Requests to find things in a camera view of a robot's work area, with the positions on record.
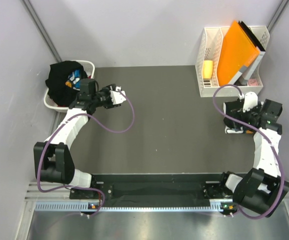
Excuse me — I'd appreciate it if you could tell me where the black brushstroke print t-shirt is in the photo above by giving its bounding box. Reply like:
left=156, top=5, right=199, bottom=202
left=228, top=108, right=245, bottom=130
left=223, top=99, right=254, bottom=134

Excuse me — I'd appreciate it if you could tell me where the black daisy print t-shirt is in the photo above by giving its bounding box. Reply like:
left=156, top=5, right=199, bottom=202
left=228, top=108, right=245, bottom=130
left=45, top=60, right=88, bottom=107

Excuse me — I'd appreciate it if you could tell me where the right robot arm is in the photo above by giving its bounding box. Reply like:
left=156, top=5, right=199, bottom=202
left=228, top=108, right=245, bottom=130
left=217, top=97, right=289, bottom=218

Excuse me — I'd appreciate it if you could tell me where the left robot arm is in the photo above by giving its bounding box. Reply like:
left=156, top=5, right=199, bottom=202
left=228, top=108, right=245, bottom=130
left=33, top=79, right=126, bottom=199

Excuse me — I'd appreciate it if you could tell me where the folded white daisy t-shirt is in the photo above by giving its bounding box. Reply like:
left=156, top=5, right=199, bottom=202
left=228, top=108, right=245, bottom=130
left=223, top=101, right=265, bottom=135

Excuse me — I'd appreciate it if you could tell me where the pink small item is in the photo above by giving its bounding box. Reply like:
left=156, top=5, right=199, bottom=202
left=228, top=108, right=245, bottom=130
left=247, top=78, right=258, bottom=86

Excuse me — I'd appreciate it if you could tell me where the white laundry basket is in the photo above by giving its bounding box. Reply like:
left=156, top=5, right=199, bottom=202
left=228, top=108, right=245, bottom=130
left=43, top=60, right=95, bottom=113

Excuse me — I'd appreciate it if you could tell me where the white grey binder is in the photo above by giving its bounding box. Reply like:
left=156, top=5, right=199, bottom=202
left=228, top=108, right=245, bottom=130
left=230, top=50, right=266, bottom=85

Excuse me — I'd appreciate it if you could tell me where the dark grey table mat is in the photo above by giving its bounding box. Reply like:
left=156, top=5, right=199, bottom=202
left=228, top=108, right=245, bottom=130
left=70, top=66, right=255, bottom=174

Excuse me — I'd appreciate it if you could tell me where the yellow sponge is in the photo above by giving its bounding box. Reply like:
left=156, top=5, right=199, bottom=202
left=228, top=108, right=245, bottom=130
left=202, top=60, right=214, bottom=79

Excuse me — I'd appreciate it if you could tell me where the orange folder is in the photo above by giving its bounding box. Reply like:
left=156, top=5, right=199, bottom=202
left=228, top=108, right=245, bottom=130
left=216, top=21, right=260, bottom=87

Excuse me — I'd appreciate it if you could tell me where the black folder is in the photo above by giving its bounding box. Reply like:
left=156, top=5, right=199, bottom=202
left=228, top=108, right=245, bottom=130
left=238, top=21, right=266, bottom=52

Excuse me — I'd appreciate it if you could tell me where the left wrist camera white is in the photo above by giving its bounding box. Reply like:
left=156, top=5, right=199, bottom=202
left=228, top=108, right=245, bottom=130
left=109, top=86, right=126, bottom=105

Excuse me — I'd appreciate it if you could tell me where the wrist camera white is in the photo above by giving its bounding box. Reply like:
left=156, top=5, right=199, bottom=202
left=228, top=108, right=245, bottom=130
left=109, top=86, right=126, bottom=105
left=239, top=91, right=258, bottom=113

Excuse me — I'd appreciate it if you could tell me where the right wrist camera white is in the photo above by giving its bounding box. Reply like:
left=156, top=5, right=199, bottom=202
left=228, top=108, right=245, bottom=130
left=239, top=91, right=258, bottom=113

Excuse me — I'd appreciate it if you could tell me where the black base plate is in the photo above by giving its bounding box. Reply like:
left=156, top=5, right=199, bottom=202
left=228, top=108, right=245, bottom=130
left=69, top=173, right=238, bottom=208

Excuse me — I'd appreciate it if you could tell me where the grey cable duct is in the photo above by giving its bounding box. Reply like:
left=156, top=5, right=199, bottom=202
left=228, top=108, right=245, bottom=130
left=34, top=201, right=237, bottom=213

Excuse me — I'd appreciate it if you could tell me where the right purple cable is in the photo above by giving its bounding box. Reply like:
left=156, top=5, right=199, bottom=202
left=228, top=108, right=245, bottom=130
left=213, top=84, right=285, bottom=220

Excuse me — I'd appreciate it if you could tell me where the purple cable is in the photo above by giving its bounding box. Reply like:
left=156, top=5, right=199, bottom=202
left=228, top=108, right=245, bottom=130
left=36, top=88, right=136, bottom=216
left=213, top=84, right=285, bottom=220

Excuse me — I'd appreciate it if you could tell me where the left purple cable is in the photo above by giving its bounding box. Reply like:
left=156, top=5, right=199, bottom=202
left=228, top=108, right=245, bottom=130
left=36, top=88, right=136, bottom=216

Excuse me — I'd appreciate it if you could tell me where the aluminium frame rail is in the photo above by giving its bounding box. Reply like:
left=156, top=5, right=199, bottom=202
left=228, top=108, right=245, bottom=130
left=25, top=181, right=289, bottom=201

